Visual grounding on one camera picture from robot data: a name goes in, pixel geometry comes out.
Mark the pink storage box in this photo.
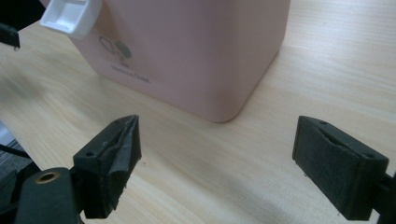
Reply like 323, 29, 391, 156
39, 0, 292, 124

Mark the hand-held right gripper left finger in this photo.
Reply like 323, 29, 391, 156
72, 114, 143, 219

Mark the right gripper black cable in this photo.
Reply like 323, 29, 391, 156
0, 143, 34, 161

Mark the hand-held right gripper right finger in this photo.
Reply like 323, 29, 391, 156
291, 115, 390, 221

